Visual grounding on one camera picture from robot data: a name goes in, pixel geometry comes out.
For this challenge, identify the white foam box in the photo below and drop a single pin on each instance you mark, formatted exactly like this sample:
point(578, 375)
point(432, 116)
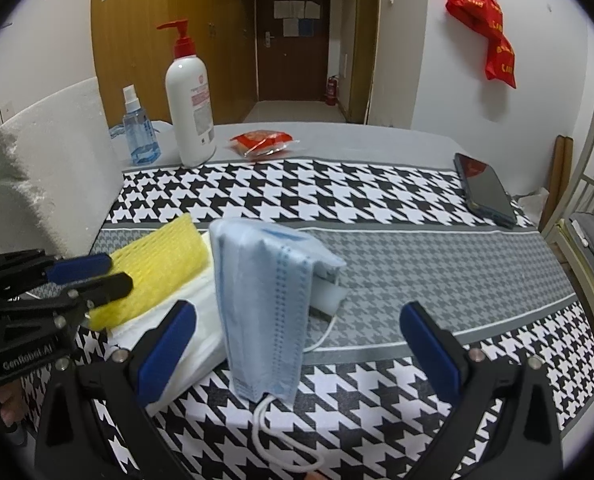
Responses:
point(47, 175)

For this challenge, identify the white paper towel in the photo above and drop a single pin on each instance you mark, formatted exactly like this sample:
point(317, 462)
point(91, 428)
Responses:
point(197, 320)

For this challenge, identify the dark brown entrance door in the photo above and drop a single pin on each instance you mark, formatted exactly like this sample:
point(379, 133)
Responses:
point(292, 60)

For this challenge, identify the wooden side door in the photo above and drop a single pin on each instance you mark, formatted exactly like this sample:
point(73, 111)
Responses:
point(364, 40)

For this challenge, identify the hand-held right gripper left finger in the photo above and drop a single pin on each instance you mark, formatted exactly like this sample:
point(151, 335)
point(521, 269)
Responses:
point(169, 355)

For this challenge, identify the white plastic bag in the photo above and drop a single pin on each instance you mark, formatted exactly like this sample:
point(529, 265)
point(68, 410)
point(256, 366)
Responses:
point(532, 202)

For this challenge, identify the blue face mask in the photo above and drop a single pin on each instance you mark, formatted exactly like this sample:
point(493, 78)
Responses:
point(267, 300)

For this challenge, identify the yellow foam net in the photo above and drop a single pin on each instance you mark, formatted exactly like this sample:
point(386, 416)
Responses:
point(152, 265)

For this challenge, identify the red plastic bag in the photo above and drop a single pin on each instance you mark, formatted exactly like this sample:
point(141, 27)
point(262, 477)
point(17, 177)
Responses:
point(487, 20)

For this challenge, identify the red fire extinguisher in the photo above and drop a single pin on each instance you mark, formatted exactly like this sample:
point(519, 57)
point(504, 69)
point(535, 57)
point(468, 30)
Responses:
point(331, 90)

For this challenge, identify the wooden wardrobe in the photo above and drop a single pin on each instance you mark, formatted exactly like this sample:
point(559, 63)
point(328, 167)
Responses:
point(142, 20)

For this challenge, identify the person's left hand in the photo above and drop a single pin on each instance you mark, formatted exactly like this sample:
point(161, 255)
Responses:
point(12, 405)

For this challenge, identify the houndstooth blanket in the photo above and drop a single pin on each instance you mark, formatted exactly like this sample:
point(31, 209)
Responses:
point(377, 240)

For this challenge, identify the blue spray bottle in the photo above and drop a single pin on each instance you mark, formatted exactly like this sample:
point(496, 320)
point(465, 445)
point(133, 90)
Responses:
point(139, 132)

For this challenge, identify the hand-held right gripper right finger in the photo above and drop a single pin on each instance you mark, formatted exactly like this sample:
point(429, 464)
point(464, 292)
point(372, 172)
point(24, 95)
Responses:
point(429, 355)

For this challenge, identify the blue paper notice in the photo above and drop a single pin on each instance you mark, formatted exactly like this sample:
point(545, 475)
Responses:
point(306, 27)

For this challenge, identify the white pump bottle red cap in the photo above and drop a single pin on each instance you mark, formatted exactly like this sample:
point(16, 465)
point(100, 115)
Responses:
point(191, 105)

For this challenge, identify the white paper notice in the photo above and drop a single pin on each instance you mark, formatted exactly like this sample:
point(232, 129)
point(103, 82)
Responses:
point(287, 8)
point(312, 8)
point(291, 27)

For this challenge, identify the wooden boards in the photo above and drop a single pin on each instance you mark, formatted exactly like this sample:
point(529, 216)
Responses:
point(559, 170)

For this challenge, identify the black smartphone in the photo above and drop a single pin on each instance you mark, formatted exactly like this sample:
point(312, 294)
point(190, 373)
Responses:
point(484, 192)

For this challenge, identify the red snack packet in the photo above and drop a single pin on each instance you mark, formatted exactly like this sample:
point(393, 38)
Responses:
point(262, 142)

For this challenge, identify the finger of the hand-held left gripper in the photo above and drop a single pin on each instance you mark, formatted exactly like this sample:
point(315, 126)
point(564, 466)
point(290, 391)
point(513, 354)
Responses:
point(102, 287)
point(82, 266)

